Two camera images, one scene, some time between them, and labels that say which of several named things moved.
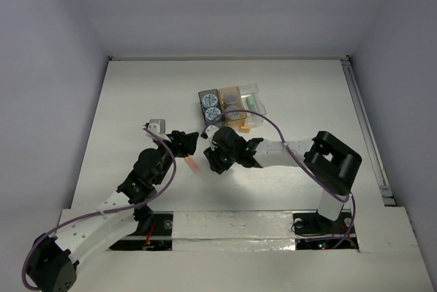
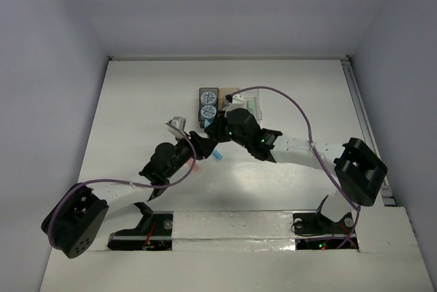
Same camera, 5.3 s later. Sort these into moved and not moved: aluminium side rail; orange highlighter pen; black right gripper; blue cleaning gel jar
Moved: black right gripper
Not moved: orange highlighter pen; aluminium side rail; blue cleaning gel jar
